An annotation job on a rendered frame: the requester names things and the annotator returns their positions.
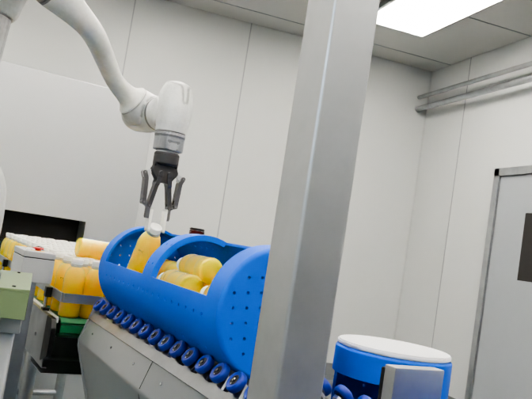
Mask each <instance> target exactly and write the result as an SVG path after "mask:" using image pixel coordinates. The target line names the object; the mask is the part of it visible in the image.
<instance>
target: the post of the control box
mask: <svg viewBox="0 0 532 399"><path fill-rule="evenodd" d="M35 289H36V283H31V288H30V293H29V298H28V306H27V310H26V315H25V320H24V321H23V320H22V322H21V331H20V333H19V334H14V338H13V346H12V351H11V356H10V360H9V368H8V373H7V377H6V385H5V390H4V395H3V399H16V395H17V387H18V383H19V377H20V373H21V364H22V360H23V355H24V351H25V343H26V338H27V333H28V329H29V321H30V316H31V312H32V303H33V299H34V294H35Z"/></svg>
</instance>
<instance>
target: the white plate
mask: <svg viewBox="0 0 532 399"><path fill-rule="evenodd" d="M338 341H339V342H340V343H341V344H343V345H345V346H348V347H350V348H354V349H357V350H360V351H363V352H369V353H372V354H375V355H382V356H386V357H390V358H395V359H403V360H409V361H415V362H422V363H449V362H450V361H451V357H450V355H448V354H447V353H445V352H443V351H439V350H436V349H434V348H428V347H425V346H422V345H418V344H411V343H408V342H404V341H399V340H391V339H386V338H381V337H375V336H362V335H340V336H338Z"/></svg>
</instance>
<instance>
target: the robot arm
mask: <svg viewBox="0 0 532 399"><path fill-rule="evenodd" d="M36 1H38V3H40V4H41V5H42V6H43V7H44V8H46V9H47V10H49V11H51V12H52V13H53V14H55V15H56V16H57V17H59V18H60V19H62V20H63V21H65V22H66V23H67V24H68V25H69V26H71V27H72V28H73V29H74V30H75V31H76V32H77V33H78V34H79V35H80V36H81V37H82V39H83V40H84V41H85V43H86V45H87V46H88V48H89V50H90V52H91V54H92V56H93V58H94V61H95V63H96V64H97V67H98V69H99V71H100V72H101V75H102V77H103V79H104V81H105V83H106V85H107V86H108V88H109V89H110V90H111V92H112V93H113V95H114V96H115V97H116V99H117V100H118V102H119V103H120V112H121V116H122V120H123V122H124V124H125V125H126V126H127V127H129V128H130V129H131V130H133V131H137V132H144V133H152V132H154V144H153V149H155V150H156V151H155V152H154V159H153V165H152V166H151V167H150V169H147V170H142V171H141V174H142V186H141V193H140V201H139V202H140V203H141V204H143V205H144V206H145V211H144V216H143V217H144V218H146V223H145V227H144V230H146V231H150V225H151V220H152V215H153V211H154V208H153V207H151V206H152V203H153V201H154V197H155V195H156V192H157V190H158V186H159V185H160V183H163V184H164V187H165V209H162V213H161V222H160V226H161V228H162V230H161V233H165V225H166V221H167V222H168V221H169V217H170V212H171V210H175V209H177V208H178V203H179V199H180V196H181V189H182V185H183V183H184V182H185V178H184V177H181V176H180V175H178V172H177V168H178V164H179V158H180V156H179V155H178V154H182V153H183V149H184V141H185V136H186V132H187V130H188V127H189V124H190V121H191V117H192V89H191V88H190V87H189V86H188V85H187V84H185V83H183V82H177V81H167V82H166V83H165V84H164V85H163V87H162V88H161V91H160V93H159V96H155V95H153V94H152V93H150V92H148V91H147V90H145V89H144V88H135V87H133V86H132V85H130V84H129V83H128V82H127V81H126V80H125V79H124V77H123V75H122V74H121V72H120V69H119V66H118V63H117V61H116V57H115V55H114V52H113V50H112V46H111V44H110V42H109V39H108V37H107V34H106V32H105V30H104V29H103V27H102V25H101V23H100V22H99V21H98V19H97V18H96V16H95V15H94V13H93V12H92V10H91V9H90V8H89V7H88V6H87V4H86V2H85V1H84V0H36ZM26 2H27V0H0V62H1V60H2V54H3V51H4V48H5V45H6V39H7V36H8V33H9V30H10V24H12V23H14V22H15V21H16V19H18V18H19V16H20V14H21V11H22V9H23V7H24V5H25V3H26ZM150 173H151V174H152V177H153V178H154V179H153V182H152V186H151V189H150V192H149V195H148V197H147V190H148V183H149V176H150ZM175 178H176V186H175V190H174V193H173V201H172V181H173V180H174V179H175ZM146 198H147V199H146ZM5 206H6V180H5V177H4V174H3V171H2V168H1V166H0V234H1V230H2V223H3V218H4V213H5Z"/></svg>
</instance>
